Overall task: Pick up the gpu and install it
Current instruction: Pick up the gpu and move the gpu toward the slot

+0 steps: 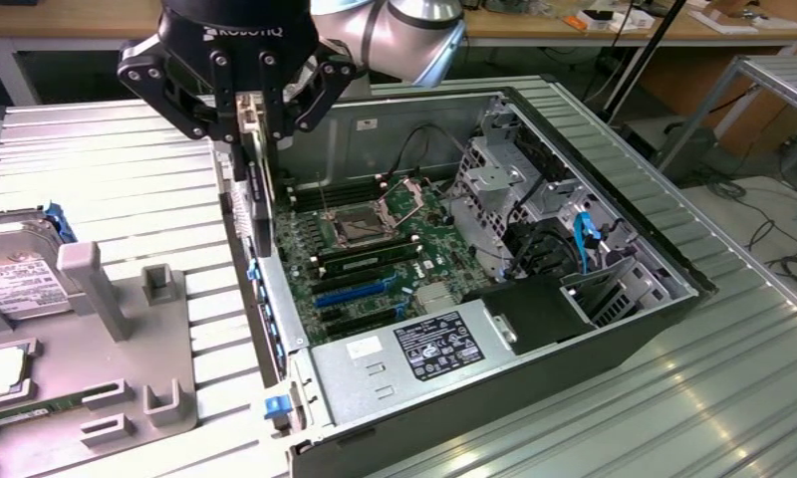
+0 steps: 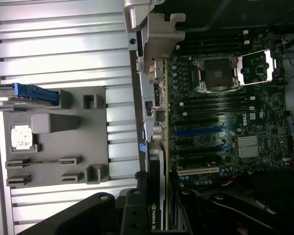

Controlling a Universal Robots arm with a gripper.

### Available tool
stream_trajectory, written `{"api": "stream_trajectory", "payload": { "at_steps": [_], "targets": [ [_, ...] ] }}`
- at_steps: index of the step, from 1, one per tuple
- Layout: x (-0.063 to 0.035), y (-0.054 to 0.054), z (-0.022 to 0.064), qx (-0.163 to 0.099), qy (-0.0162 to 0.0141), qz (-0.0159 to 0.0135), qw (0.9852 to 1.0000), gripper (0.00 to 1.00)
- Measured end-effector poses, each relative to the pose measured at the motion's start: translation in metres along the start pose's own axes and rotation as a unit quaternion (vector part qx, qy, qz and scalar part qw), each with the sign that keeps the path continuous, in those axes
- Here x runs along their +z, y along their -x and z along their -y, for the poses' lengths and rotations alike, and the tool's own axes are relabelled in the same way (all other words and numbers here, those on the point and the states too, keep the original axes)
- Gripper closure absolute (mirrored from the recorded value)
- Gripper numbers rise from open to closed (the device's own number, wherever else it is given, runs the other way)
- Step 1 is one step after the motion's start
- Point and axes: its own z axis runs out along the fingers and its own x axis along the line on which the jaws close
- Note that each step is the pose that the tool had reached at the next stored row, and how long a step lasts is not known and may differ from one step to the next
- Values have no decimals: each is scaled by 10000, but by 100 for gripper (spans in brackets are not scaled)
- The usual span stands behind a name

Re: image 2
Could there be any silver CPU chip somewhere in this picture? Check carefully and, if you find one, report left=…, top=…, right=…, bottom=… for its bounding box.
left=10, top=125, right=33, bottom=150

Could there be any hard disk with blue rails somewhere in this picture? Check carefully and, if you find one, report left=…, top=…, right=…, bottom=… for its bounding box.
left=0, top=82, right=60, bottom=106

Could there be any green Dell motherboard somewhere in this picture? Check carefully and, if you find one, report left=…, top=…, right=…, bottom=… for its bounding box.
left=166, top=31, right=293, bottom=194

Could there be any grey parts rack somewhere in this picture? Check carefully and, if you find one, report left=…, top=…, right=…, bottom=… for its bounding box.
left=0, top=85, right=109, bottom=188

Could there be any long black expansion slot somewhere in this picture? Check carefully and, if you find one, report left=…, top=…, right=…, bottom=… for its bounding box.
left=175, top=117, right=219, bottom=124
left=177, top=153, right=222, bottom=161
left=177, top=145, right=222, bottom=152

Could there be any silver socket cover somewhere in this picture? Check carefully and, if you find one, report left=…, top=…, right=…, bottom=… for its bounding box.
left=236, top=48, right=278, bottom=87

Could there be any CPU socket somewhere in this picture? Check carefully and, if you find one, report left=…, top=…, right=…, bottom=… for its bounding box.
left=193, top=57, right=239, bottom=94

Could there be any open black PC case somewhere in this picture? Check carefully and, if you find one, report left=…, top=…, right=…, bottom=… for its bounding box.
left=123, top=0, right=294, bottom=235

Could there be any silver finned chipset heatsink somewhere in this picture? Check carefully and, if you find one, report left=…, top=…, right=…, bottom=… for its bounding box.
left=237, top=135, right=260, bottom=159

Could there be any white expansion slot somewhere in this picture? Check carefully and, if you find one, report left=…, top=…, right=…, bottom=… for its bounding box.
left=177, top=165, right=221, bottom=176

